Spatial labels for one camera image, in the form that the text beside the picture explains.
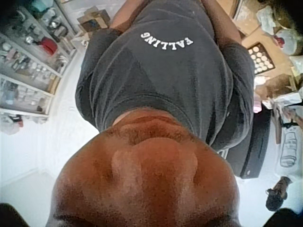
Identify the cluttered wooden table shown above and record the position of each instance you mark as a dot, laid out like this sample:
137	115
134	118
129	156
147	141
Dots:
272	82

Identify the white shelf with kitchenware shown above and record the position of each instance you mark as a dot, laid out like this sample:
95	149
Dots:
28	59

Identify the white plastic bag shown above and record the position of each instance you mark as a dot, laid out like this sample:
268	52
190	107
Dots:
292	42

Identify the brown cardboard box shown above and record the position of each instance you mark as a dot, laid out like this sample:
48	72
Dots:
93	22

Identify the crumpled white paper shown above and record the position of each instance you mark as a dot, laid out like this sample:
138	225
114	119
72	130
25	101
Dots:
267	16

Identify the black tray of white rounds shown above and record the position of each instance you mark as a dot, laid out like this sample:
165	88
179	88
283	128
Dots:
261	59

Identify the black case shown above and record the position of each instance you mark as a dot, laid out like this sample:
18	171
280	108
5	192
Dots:
256	146

